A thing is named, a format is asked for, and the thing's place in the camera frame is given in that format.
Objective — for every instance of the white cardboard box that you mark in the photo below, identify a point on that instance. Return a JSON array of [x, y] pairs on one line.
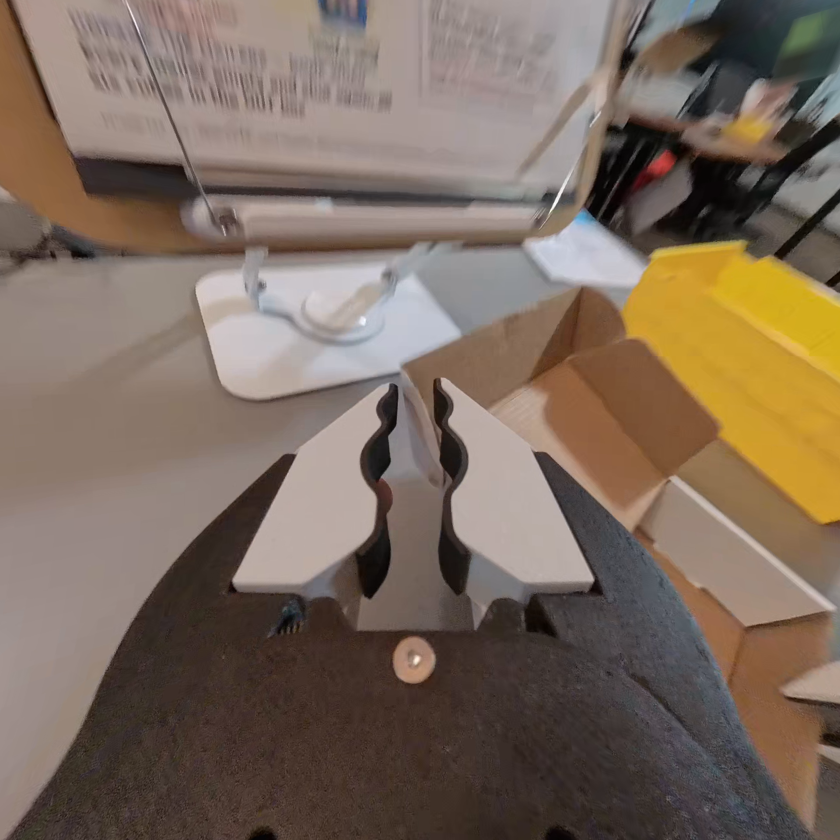
[[590, 420]]

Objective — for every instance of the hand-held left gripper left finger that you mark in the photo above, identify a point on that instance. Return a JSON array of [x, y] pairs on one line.
[[308, 518]]

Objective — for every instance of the white document stand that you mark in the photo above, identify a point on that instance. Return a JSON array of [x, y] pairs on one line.
[[275, 354]]

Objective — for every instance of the yellow storage bin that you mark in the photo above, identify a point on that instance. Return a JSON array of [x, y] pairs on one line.
[[754, 367]]

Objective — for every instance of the wooden stand board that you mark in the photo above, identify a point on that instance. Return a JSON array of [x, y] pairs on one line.
[[33, 164]]

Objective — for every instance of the grey desk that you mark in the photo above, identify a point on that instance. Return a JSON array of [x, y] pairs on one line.
[[98, 426]]

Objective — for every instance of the instruction sheet on stand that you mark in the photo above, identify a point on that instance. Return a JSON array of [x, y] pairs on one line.
[[262, 144]]

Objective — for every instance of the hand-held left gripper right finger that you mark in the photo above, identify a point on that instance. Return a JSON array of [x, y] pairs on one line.
[[518, 525]]

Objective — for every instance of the laminated instruction sheet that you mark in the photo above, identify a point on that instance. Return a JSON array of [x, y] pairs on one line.
[[584, 256]]

